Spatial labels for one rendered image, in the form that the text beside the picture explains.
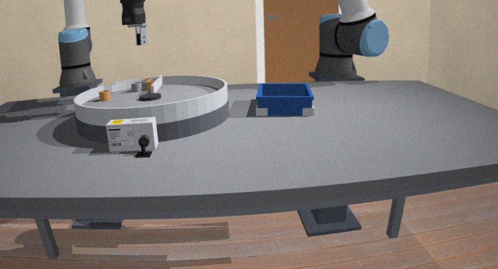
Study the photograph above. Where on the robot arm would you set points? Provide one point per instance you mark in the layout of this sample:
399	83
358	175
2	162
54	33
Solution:
76	53
350	37

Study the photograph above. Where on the grey table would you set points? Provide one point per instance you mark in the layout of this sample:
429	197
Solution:
272	162

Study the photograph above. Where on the blue crate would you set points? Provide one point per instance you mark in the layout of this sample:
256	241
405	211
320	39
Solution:
284	104

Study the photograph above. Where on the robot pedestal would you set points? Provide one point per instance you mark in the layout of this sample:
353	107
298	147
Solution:
97	223
330	220

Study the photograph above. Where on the white corner guide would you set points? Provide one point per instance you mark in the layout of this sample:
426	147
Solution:
262	112
308	111

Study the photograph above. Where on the grey turntable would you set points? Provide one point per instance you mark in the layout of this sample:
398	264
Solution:
186	104

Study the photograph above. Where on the steel bushing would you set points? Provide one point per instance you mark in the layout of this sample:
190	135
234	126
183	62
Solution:
136	86

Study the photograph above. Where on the brown door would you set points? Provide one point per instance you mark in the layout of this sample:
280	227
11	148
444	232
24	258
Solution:
291	45

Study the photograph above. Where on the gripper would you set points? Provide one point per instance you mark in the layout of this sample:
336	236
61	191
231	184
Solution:
133	10

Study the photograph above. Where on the white control box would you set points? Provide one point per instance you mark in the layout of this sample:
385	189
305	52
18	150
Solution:
124	135

